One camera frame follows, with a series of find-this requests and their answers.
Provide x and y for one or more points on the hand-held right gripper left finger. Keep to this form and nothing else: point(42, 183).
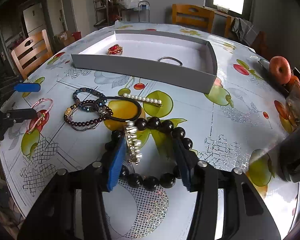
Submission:
point(116, 166)

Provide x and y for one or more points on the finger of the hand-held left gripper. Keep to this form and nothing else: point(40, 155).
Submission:
point(22, 114)
point(27, 87)

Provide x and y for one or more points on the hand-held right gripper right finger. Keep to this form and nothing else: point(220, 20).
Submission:
point(183, 166)

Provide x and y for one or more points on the pearl hair clip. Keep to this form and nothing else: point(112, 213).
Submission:
point(140, 97)

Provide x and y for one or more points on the grey shallow box tray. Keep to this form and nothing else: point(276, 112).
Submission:
point(140, 67)

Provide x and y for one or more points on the wooden chair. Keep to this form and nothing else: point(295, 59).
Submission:
point(228, 27)
point(32, 52)
point(190, 20)

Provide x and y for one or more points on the cardboard box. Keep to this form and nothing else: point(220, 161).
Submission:
point(63, 38)

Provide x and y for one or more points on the white refrigerator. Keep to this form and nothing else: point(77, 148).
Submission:
point(33, 17)

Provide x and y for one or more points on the red bag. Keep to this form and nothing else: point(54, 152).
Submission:
point(76, 35)

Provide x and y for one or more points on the metal shelf rack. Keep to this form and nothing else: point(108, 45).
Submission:
point(100, 5)

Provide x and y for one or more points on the dark fruit plate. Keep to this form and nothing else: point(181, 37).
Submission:
point(267, 72)

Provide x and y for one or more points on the glass cup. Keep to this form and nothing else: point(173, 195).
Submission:
point(296, 105)

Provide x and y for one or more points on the white plastic bag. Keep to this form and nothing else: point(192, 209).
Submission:
point(130, 0)

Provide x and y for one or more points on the red apple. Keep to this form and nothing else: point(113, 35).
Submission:
point(277, 67)

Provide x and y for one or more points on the orange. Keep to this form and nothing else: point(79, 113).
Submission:
point(293, 81)

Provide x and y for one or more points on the small metal trolley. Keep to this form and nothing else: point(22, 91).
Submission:
point(143, 5)

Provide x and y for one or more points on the grey cloth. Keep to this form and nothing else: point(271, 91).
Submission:
point(240, 27)

